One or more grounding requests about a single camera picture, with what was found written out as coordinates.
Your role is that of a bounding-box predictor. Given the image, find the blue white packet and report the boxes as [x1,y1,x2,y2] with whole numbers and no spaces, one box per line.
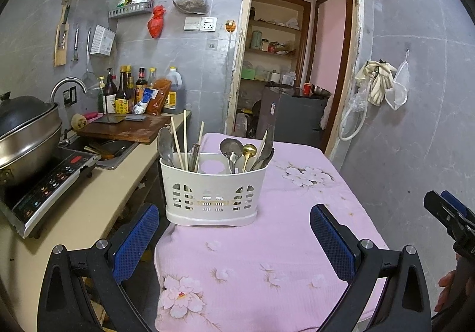
[132,88,157,116]

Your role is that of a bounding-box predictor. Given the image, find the hanging mesh skimmer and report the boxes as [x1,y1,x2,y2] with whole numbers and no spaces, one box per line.
[82,29,99,97]

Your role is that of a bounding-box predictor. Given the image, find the white mesh strainer bag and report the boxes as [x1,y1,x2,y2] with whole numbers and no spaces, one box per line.
[385,60,409,111]

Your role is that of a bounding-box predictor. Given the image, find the wooden cutting board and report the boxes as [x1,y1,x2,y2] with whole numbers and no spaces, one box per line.
[77,114,172,144]

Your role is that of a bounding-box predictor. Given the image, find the wooden door frame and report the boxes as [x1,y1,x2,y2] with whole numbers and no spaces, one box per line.
[227,0,363,160]

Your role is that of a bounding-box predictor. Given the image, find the silver round ladle spoon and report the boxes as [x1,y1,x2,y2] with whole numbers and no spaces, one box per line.
[220,138,243,174]

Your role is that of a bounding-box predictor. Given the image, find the white flexible hose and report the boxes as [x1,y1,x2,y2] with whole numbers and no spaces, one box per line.
[339,94,369,141]

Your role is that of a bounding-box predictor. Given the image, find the orange red packet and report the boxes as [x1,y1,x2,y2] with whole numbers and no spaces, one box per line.
[145,79,173,116]

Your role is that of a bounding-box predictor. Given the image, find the chrome faucet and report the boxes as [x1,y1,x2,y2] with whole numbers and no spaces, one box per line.
[50,76,88,105]

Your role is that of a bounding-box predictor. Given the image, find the green glass bottle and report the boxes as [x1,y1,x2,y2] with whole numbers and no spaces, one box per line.
[97,76,106,114]

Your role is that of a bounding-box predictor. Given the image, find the black induction cooktop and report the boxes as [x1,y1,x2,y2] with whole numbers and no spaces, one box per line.
[0,148,102,239]

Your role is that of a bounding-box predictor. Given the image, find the dark grey cabinet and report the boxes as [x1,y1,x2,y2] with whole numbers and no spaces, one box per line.
[260,85,332,148]

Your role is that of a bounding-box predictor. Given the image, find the steel cleaver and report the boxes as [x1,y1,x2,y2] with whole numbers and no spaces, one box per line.
[92,114,127,124]

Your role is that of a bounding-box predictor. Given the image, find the white plastic utensil holder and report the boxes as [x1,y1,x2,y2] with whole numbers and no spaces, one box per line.
[159,148,276,227]

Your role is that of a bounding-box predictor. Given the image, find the wooden pantry shelf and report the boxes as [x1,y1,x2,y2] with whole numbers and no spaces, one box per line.
[237,0,311,126]

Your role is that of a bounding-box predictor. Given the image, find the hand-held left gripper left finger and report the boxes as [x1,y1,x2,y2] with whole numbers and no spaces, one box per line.
[37,202,160,332]

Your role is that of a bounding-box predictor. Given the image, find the beige kitchen counter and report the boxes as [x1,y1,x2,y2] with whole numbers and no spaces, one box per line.
[0,109,192,332]

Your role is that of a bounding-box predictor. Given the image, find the dark sauce bottle yellow label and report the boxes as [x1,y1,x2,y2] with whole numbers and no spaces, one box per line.
[115,65,131,115]

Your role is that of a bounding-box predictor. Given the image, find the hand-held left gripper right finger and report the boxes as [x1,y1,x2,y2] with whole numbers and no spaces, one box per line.
[310,204,433,332]

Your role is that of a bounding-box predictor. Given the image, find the dark pump bottle white label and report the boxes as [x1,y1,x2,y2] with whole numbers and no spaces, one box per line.
[102,68,119,115]

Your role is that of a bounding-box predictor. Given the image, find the dark wok lid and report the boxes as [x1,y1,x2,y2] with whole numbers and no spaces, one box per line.
[0,92,59,140]

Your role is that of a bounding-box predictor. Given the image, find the large silver spoon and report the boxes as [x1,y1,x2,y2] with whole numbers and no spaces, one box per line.
[157,127,176,169]

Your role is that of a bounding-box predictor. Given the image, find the pale flat utensil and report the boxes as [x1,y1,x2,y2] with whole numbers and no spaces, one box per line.
[252,128,269,170]

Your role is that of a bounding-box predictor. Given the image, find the steel pot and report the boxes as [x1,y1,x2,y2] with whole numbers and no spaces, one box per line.
[0,103,63,177]

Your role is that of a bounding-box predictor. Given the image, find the person's right hand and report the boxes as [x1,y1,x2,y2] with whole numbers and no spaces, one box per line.
[435,270,456,313]

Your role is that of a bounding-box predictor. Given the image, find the clear plastic bag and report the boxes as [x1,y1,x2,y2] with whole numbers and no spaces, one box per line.
[349,90,368,112]

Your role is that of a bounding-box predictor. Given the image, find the grey wall shelf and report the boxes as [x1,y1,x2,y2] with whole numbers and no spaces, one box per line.
[108,1,155,20]

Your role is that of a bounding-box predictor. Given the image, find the plastic cooking oil jug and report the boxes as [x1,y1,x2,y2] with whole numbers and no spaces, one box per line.
[162,66,186,110]

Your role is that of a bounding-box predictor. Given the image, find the gold metal spoon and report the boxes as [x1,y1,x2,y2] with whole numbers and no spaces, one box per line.
[242,144,258,172]

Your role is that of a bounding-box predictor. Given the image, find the white hanging grater box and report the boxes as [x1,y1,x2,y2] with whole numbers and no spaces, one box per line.
[90,24,117,57]

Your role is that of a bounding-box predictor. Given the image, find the dark sauce bottle red label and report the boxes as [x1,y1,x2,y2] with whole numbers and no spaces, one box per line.
[135,67,148,105]

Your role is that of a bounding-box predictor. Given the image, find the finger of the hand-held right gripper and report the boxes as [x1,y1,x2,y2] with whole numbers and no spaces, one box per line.
[424,191,463,231]
[441,190,475,226]

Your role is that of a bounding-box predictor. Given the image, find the cream rubber gloves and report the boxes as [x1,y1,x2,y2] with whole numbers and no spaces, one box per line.
[355,61,396,107]

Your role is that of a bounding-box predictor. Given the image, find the bamboo knife holder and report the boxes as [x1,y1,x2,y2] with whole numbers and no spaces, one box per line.
[54,0,75,68]

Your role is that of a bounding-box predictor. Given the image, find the pink floral tablecloth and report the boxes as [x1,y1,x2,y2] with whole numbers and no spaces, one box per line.
[154,133,390,332]

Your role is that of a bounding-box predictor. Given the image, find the red plastic bag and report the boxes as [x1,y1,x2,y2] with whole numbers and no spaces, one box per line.
[147,5,166,39]

